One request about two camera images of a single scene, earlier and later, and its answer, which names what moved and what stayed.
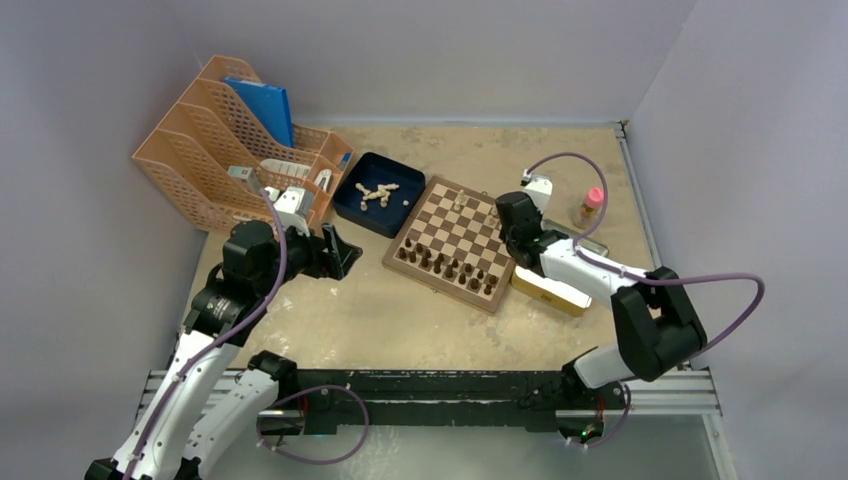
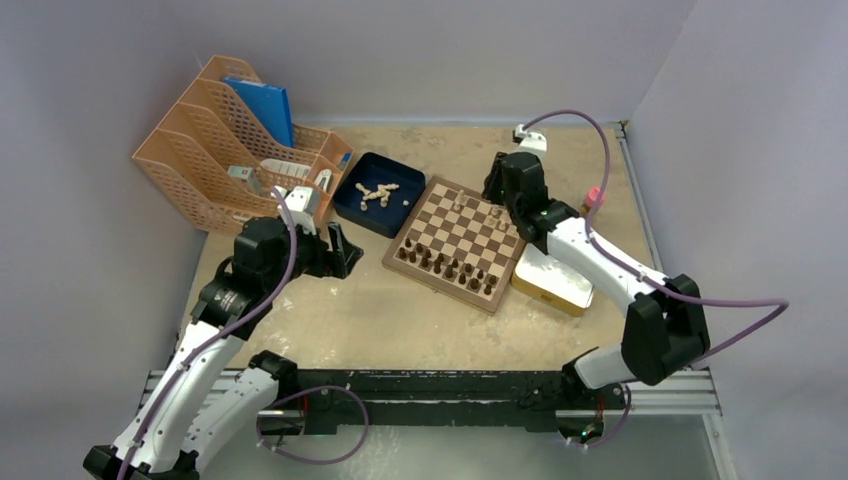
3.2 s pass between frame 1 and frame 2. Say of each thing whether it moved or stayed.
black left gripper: stayed
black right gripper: moved
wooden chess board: stayed
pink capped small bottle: stayed
